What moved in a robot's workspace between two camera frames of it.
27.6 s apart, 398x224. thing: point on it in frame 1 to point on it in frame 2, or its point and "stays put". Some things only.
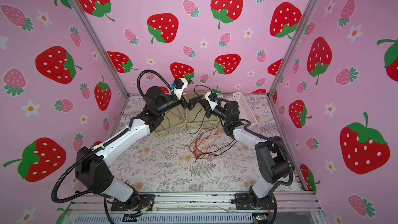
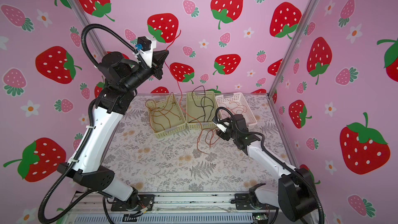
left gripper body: [169, 104] to [139, 77]
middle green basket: [196, 119] stays put
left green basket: [174, 120] stays put
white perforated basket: [244, 112] stays put
